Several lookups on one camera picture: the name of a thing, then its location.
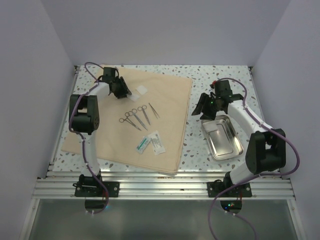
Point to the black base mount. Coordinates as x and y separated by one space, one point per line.
218 186
91 191

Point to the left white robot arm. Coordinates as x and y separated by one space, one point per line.
84 117

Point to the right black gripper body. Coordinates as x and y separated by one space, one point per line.
211 102

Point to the green suture packet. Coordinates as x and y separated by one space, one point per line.
143 144

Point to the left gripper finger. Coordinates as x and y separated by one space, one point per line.
124 86
122 94

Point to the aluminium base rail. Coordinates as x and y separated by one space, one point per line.
156 186

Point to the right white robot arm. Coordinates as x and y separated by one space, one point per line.
266 149

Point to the steel surgical scissors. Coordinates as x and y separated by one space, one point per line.
143 109

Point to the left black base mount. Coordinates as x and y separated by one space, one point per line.
91 191

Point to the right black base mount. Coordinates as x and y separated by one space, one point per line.
218 186

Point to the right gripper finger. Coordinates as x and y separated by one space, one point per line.
200 104
208 113

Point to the stainless steel tray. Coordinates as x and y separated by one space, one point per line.
221 137

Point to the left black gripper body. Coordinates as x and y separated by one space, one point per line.
119 86

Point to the steel forceps left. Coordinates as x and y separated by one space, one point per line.
127 119

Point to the steel tweezers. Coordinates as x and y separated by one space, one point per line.
154 111

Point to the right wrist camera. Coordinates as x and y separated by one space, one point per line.
213 84

